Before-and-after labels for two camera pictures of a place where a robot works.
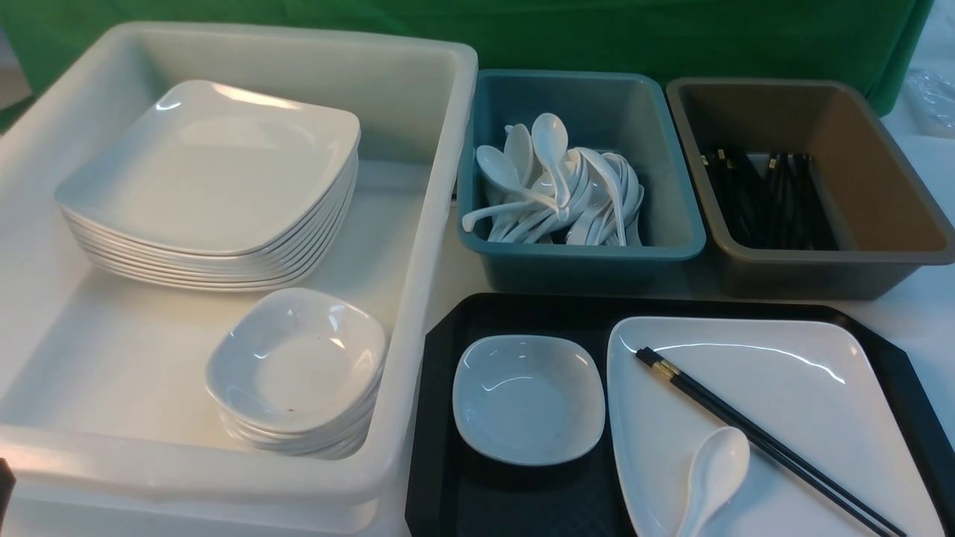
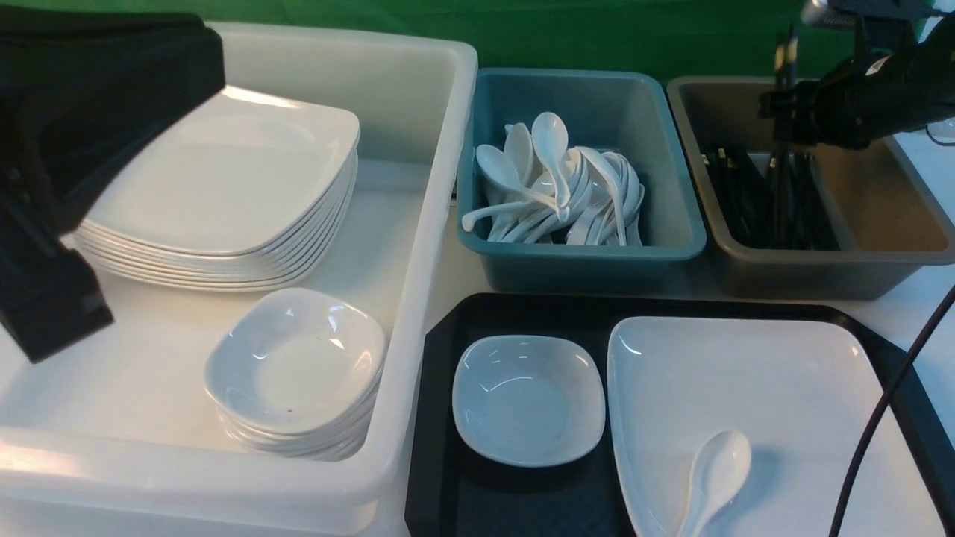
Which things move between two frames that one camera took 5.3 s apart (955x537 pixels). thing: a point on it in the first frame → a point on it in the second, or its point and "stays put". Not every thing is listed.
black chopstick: x=651 y=357 → x=780 y=136
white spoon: x=717 y=471 stays put
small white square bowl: x=529 y=399 stays put
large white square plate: x=815 y=390 stays put
